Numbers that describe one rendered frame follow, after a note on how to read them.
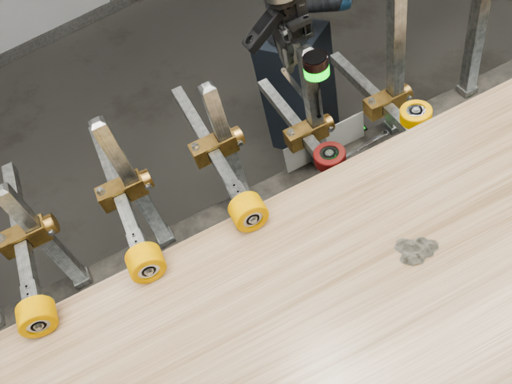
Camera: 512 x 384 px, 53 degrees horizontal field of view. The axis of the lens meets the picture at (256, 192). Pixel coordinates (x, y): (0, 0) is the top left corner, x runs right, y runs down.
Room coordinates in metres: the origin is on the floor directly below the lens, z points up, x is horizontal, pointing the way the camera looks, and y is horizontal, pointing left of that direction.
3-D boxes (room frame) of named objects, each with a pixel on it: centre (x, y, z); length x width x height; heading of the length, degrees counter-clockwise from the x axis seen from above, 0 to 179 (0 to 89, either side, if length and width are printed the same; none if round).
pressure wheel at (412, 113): (0.89, -0.44, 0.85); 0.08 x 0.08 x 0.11
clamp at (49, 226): (0.83, 0.55, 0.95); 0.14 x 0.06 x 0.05; 102
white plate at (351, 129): (1.02, -0.23, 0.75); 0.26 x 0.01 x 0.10; 102
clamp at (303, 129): (0.98, -0.19, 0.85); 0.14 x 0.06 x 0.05; 102
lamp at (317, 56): (0.94, -0.22, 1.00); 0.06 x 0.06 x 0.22; 12
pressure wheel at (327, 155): (0.84, -0.20, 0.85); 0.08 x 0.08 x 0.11
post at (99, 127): (0.89, 0.28, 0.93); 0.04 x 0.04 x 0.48; 12
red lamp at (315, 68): (0.94, -0.22, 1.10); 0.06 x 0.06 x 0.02
